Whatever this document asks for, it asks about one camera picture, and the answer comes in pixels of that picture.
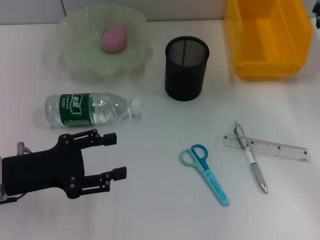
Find clear plastic ruler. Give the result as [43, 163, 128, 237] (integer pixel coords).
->
[216, 133, 311, 163]

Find black mesh pen holder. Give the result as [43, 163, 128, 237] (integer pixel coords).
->
[164, 36, 210, 102]

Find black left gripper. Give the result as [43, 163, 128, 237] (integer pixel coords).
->
[1, 129, 118, 200]

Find white grey pen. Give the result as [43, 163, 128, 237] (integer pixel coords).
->
[233, 120, 269, 195]

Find yellow plastic bin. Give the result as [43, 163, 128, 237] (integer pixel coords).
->
[224, 0, 315, 81]

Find water bottle green label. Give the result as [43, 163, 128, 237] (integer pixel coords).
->
[44, 91, 143, 130]

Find blue scissors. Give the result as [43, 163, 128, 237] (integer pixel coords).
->
[180, 143, 230, 207]

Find translucent green fruit plate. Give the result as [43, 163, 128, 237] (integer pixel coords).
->
[46, 2, 155, 85]

